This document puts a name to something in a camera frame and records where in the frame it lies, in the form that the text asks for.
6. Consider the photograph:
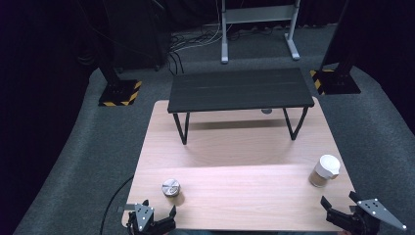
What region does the black metal rack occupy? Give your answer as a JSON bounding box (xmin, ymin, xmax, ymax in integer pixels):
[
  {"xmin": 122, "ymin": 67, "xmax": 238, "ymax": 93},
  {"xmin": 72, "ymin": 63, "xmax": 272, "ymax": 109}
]
[{"xmin": 166, "ymin": 67, "xmax": 315, "ymax": 146}]

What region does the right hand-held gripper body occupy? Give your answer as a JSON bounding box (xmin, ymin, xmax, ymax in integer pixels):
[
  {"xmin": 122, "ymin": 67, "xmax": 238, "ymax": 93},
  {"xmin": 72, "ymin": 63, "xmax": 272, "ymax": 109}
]
[{"xmin": 326, "ymin": 197, "xmax": 408, "ymax": 235}]

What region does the glass jar with silver lid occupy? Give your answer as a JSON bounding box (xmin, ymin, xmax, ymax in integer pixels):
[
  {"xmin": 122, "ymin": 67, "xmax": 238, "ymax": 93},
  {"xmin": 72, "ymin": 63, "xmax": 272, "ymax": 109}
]
[{"xmin": 161, "ymin": 177, "xmax": 182, "ymax": 199}]

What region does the white metal stand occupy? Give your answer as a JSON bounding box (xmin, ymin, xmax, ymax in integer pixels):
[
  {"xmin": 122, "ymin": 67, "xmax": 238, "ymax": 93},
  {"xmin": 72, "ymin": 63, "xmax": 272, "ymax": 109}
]
[{"xmin": 220, "ymin": 0, "xmax": 301, "ymax": 65}]

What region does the black stand with striped base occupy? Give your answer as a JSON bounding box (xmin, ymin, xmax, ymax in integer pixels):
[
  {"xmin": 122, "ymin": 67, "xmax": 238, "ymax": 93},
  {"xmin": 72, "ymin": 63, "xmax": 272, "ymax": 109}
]
[
  {"xmin": 309, "ymin": 0, "xmax": 362, "ymax": 96},
  {"xmin": 92, "ymin": 28, "xmax": 143, "ymax": 108}
]

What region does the white floor cable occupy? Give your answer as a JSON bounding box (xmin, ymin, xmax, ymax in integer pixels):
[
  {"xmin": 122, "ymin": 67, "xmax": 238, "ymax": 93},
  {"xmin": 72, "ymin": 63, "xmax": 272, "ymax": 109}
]
[{"xmin": 169, "ymin": 27, "xmax": 227, "ymax": 54}]

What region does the paper cup with white lid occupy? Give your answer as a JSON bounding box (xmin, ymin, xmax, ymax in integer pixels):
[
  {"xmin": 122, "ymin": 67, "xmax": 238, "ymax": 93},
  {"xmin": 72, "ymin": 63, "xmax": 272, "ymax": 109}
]
[{"xmin": 308, "ymin": 154, "xmax": 342, "ymax": 189}]

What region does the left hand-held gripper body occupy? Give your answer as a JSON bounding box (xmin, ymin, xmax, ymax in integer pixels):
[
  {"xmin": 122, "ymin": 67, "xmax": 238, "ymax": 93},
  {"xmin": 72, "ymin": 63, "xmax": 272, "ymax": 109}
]
[{"xmin": 126, "ymin": 204, "xmax": 177, "ymax": 235}]

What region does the black floor cable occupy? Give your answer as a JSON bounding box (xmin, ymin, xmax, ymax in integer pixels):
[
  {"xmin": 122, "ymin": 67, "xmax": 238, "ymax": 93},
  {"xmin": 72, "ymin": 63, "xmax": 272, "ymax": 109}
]
[{"xmin": 167, "ymin": 50, "xmax": 186, "ymax": 76}]

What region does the black cable beside table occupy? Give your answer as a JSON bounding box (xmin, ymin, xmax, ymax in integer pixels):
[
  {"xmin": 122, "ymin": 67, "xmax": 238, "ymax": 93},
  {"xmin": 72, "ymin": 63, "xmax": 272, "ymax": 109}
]
[{"xmin": 99, "ymin": 175, "xmax": 135, "ymax": 235}]

